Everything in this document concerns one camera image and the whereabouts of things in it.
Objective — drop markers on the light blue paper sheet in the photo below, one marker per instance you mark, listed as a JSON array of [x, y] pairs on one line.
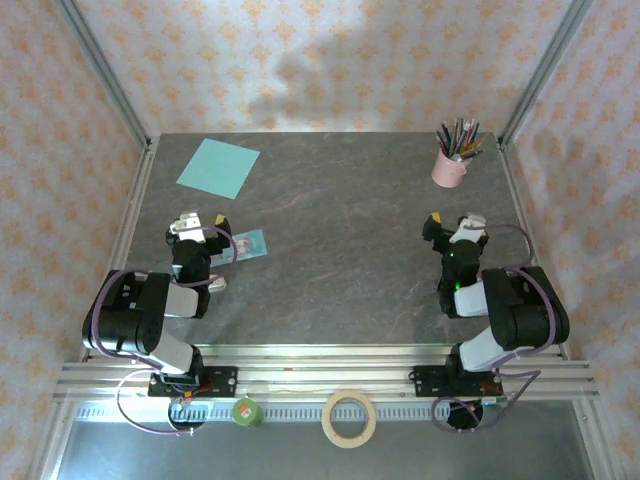
[[217, 167]]

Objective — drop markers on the aluminium table side rail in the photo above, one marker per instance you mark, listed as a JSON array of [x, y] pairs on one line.
[[142, 190], [515, 190]]

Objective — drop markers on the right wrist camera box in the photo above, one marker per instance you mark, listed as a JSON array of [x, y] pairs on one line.
[[467, 227]]

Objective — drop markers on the black coloured pencil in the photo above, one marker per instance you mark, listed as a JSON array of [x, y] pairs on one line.
[[443, 140]]

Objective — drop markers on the grey metal shelf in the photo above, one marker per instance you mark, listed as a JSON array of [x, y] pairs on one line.
[[300, 460]]

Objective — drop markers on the light blue picture card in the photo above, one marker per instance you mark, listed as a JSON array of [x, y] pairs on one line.
[[250, 247]]

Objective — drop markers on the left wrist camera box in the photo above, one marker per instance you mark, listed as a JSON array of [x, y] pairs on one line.
[[186, 226]]

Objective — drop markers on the pink pencil cup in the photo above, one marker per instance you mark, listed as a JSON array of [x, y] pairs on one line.
[[447, 172]]

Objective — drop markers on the red coloured pencil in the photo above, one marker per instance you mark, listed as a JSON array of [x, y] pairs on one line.
[[455, 135]]

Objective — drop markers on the blue coloured pencil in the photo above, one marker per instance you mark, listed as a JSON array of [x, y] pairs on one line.
[[472, 134]]

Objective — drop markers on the orange coloured pencil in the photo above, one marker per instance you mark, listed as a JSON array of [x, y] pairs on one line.
[[472, 148]]

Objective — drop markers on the yellow coloured pencil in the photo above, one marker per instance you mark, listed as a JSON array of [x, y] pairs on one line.
[[474, 154]]

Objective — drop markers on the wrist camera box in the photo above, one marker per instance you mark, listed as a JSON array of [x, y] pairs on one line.
[[186, 226], [467, 227]]

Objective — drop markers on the green tape roll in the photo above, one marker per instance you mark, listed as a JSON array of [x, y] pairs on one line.
[[247, 412]]

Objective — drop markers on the beige masking tape roll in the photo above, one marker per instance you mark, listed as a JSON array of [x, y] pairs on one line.
[[325, 420]]

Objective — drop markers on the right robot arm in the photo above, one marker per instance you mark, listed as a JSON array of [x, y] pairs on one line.
[[525, 310]]

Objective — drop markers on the pink white stapler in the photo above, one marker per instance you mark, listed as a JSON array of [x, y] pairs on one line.
[[218, 285]]

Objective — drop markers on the aluminium front rail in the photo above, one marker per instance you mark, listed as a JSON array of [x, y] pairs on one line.
[[325, 375]]

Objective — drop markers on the aluminium corner post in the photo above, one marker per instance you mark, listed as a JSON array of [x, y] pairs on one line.
[[547, 65], [102, 65]]

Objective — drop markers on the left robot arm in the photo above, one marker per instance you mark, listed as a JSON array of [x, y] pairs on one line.
[[130, 310]]

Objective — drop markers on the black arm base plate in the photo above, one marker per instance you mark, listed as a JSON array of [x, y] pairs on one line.
[[425, 380], [225, 380]]

